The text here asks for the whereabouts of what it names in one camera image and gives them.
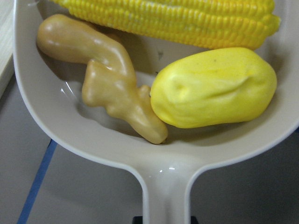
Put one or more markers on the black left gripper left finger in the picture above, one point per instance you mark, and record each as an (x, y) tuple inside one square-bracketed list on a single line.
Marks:
[(137, 220)]

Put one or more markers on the yellow toy potato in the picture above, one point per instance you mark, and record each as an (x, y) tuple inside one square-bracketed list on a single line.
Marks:
[(213, 87)]

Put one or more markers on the beige plastic dustpan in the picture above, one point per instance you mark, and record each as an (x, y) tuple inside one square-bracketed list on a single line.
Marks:
[(166, 172)]

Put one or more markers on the yellow toy corn cob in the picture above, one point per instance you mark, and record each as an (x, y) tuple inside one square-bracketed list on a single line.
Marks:
[(211, 24)]

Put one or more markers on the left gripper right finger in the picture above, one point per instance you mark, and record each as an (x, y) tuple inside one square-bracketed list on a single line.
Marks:
[(193, 220)]

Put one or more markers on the brown toy ginger root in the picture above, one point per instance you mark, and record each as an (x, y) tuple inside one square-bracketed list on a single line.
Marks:
[(110, 80)]

